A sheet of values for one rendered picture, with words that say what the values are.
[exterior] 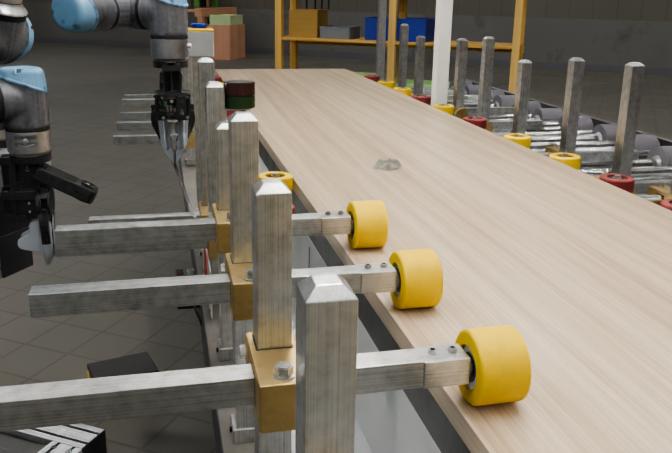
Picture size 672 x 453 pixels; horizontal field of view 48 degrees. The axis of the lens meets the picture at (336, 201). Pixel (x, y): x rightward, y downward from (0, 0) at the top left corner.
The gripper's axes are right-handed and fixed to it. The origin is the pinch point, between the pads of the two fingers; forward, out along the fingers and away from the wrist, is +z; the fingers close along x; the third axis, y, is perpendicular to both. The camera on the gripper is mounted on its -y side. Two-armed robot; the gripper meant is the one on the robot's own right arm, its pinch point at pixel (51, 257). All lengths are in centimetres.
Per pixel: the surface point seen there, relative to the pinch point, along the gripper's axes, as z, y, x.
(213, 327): 12.6, -29.1, 9.5
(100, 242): -11.2, -11.2, 26.4
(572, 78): -26, -139, -58
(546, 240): -7, -87, 27
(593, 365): -7, -70, 70
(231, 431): 12, -29, 46
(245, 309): -11, -30, 55
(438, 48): -28, -126, -135
